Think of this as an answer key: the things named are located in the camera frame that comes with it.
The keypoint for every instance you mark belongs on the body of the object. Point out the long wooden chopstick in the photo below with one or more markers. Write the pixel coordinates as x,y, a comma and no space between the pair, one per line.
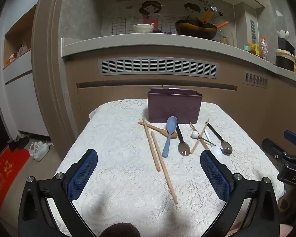
162,167

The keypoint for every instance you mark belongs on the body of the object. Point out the wooden spoon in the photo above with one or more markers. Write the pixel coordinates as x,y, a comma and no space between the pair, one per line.
153,128

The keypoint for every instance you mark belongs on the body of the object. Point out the blue plastic spoon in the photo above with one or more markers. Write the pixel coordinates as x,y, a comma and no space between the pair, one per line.
168,138

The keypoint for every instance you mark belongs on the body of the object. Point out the dark shoes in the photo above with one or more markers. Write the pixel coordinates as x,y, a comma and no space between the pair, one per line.
18,142

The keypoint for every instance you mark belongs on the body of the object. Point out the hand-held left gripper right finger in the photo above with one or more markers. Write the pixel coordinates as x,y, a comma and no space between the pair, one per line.
215,175

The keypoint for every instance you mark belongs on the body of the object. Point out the small grey vent grille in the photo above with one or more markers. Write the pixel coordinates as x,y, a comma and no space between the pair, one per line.
256,79

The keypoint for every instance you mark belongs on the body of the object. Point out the white round-head utensil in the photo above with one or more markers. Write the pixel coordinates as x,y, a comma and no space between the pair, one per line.
194,134

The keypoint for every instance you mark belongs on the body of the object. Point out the purple plastic utensil container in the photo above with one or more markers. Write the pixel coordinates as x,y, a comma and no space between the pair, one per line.
174,108

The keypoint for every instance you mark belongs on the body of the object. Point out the large grey vent grille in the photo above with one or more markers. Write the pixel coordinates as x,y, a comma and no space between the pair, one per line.
157,68

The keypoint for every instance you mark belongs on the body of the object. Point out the white bowl with pestle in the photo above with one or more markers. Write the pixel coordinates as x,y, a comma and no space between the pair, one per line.
141,28

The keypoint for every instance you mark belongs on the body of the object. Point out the white cabinet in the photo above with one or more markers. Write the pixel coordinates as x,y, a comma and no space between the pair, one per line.
19,91

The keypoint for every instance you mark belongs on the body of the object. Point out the white plastic spoon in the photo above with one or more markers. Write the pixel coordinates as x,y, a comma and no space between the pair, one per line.
215,150

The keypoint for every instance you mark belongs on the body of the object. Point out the black round pot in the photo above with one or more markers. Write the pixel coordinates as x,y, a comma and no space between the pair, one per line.
285,61

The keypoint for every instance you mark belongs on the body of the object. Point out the white lace tablecloth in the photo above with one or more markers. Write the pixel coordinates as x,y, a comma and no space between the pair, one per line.
118,153

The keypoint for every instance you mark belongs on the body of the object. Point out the black utensil holder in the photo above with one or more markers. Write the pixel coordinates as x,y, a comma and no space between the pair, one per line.
285,43

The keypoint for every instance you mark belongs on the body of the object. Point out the red floor mat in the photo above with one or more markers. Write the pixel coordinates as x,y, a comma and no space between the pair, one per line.
7,180

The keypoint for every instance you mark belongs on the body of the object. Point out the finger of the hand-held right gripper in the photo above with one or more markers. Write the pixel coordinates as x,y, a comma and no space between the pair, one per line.
273,150
294,137

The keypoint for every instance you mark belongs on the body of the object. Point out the cartoon wall sticker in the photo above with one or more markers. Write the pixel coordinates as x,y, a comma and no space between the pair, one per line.
150,12

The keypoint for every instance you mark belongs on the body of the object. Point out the white wall vent panel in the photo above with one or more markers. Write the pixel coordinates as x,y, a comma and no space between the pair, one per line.
252,29

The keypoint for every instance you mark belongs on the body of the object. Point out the black wok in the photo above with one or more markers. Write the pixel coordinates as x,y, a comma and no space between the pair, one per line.
196,30

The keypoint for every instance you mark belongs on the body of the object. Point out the grey kitchen counter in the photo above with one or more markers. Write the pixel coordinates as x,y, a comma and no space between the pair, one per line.
138,42

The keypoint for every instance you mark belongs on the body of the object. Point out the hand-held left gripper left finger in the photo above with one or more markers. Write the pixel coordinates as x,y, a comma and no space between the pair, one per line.
82,175

